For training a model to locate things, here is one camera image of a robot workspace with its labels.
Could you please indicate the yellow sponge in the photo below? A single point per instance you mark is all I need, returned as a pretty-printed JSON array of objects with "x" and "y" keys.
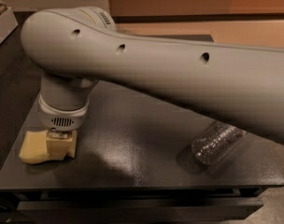
[{"x": 34, "y": 149}]

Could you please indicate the grey cabinet table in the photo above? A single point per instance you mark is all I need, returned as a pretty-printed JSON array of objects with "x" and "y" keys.
[{"x": 133, "y": 166}]

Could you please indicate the clear plastic water bottle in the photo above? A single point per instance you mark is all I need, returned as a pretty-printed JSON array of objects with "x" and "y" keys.
[{"x": 215, "y": 143}]

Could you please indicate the dark side table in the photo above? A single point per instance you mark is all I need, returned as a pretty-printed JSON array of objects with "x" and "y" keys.
[{"x": 19, "y": 86}]

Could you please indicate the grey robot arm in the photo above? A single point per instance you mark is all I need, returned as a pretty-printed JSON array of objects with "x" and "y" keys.
[{"x": 77, "y": 47}]

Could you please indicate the white box on left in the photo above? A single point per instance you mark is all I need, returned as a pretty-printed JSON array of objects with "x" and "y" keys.
[{"x": 8, "y": 22}]

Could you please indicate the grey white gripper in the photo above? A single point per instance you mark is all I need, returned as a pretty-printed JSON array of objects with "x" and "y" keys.
[{"x": 63, "y": 119}]

